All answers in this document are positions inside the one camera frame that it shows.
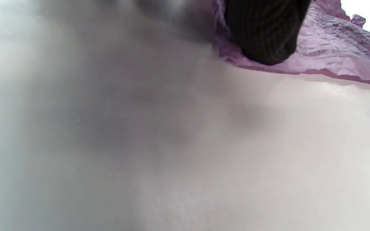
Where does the person's left hand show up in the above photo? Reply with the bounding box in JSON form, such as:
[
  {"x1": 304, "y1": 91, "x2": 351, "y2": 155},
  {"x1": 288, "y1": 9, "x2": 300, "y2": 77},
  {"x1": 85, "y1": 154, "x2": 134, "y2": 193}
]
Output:
[{"x1": 225, "y1": 0, "x2": 311, "y2": 66}]

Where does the pink paper invoice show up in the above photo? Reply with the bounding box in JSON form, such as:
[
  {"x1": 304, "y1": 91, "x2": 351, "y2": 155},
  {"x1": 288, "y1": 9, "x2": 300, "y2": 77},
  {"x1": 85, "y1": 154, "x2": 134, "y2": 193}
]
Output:
[{"x1": 212, "y1": 0, "x2": 370, "y2": 89}]

